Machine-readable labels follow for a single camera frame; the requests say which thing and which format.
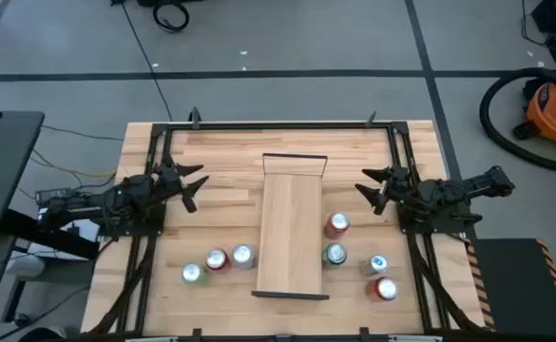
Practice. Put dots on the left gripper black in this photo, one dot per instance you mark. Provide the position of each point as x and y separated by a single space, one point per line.
166 180

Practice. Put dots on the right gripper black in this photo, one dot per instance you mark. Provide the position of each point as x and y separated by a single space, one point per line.
398 187

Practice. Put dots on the red can with blue logo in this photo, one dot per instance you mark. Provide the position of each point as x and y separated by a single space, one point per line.
338 222

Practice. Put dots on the dark green beverage can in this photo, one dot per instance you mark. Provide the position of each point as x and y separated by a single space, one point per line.
336 254

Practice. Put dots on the dark red beverage can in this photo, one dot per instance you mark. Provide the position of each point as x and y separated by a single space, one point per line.
216 260

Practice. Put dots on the silver beverage can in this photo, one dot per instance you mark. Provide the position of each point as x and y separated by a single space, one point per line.
243 255

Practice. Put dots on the light green beverage can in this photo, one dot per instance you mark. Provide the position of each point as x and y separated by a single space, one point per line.
192 274

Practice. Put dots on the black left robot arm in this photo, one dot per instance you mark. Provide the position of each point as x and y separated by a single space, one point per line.
116 199

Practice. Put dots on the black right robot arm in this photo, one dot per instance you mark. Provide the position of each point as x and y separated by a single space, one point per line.
448 195

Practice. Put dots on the black table clamp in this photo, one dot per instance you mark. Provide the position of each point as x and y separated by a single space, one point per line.
371 119
195 119
364 334
196 335

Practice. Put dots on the silver can blue tab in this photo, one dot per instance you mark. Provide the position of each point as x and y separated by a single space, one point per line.
377 263

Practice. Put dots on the black power adapter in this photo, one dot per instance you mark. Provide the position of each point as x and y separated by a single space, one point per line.
51 194

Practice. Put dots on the black desk crossbar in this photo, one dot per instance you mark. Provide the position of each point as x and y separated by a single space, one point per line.
44 233

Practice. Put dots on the black mat hazard stripes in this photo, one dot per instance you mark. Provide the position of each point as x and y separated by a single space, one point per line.
520 285

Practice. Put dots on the white round object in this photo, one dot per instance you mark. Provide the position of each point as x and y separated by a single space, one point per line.
23 266

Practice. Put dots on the black desk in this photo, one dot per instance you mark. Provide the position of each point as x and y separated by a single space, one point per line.
2 171

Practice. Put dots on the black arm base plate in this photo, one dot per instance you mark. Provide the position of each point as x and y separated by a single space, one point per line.
429 227
135 231

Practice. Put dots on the black table rail frame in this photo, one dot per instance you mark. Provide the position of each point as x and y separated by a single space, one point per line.
282 126

